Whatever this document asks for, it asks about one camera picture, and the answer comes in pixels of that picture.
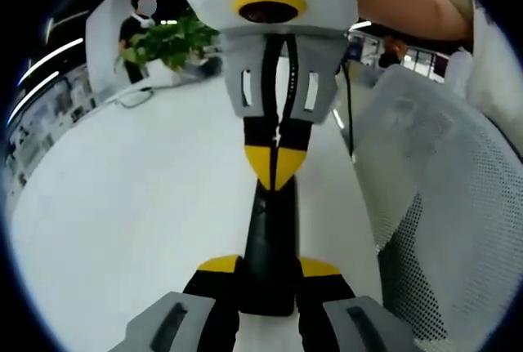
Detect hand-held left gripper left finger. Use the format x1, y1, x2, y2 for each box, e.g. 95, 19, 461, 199
108, 253, 245, 352

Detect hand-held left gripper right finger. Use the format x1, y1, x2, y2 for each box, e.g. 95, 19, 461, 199
293, 256, 418, 352

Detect green potted plant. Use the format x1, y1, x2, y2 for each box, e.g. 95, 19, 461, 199
122, 7, 225, 86

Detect white mesh office chair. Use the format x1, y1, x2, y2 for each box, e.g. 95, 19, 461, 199
350, 64, 523, 352

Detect person's white shirt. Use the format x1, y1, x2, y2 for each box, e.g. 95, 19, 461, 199
445, 0, 523, 124

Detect background office workstations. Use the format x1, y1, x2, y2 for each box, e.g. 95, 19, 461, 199
3, 64, 99, 189

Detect long ceiling light strip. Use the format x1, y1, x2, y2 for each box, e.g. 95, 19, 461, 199
18, 37, 85, 78
7, 70, 60, 127

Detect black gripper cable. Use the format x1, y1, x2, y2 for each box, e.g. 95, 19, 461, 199
340, 61, 357, 162

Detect white table cable with plug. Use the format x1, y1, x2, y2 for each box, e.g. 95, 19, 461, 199
106, 85, 155, 109

